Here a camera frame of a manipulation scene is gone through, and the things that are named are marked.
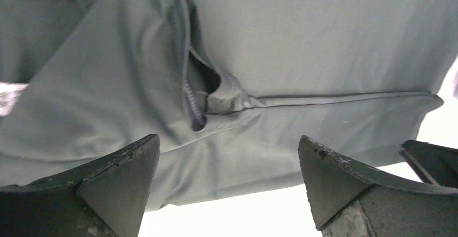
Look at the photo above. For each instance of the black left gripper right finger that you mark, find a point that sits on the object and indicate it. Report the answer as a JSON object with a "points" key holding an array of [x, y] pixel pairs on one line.
{"points": [[350, 198]]}

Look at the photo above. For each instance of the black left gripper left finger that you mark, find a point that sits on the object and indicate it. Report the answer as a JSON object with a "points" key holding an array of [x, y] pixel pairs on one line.
{"points": [[104, 197]]}

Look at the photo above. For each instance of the grey t-shirt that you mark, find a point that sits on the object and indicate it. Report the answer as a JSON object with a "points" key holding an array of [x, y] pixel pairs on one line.
{"points": [[230, 86]]}

